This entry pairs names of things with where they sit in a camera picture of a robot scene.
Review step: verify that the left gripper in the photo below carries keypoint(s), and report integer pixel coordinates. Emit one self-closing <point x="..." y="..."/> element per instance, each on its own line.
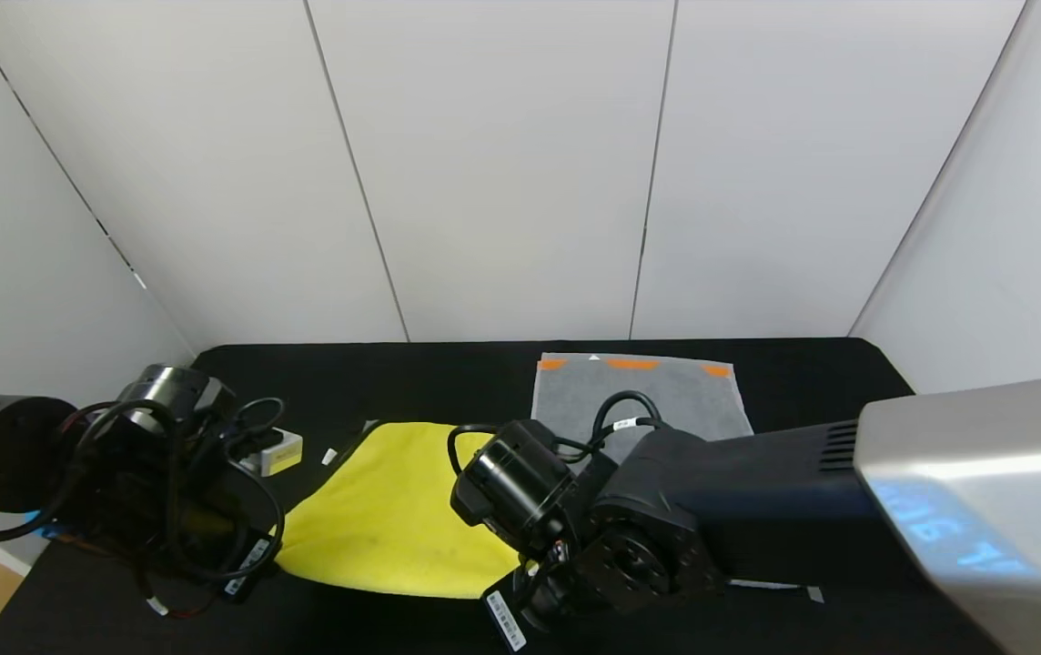
<point x="247" y="566"/>

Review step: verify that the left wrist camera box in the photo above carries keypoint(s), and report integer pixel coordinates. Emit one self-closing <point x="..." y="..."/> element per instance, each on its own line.
<point x="277" y="452"/>

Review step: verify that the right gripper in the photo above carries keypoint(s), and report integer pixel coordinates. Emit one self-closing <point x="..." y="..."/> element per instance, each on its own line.
<point x="504" y="619"/>

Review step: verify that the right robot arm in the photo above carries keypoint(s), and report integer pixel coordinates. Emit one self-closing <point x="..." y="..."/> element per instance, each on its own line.
<point x="757" y="491"/>

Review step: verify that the grey towel with orange marks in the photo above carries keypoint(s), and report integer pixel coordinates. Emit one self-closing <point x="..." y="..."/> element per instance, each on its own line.
<point x="666" y="391"/>

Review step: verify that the clear tape strip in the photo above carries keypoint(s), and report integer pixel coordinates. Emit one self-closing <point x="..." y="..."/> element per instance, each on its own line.
<point x="813" y="593"/>

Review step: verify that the yellow towel with black trim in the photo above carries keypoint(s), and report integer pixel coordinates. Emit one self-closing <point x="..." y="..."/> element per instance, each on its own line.
<point x="393" y="518"/>

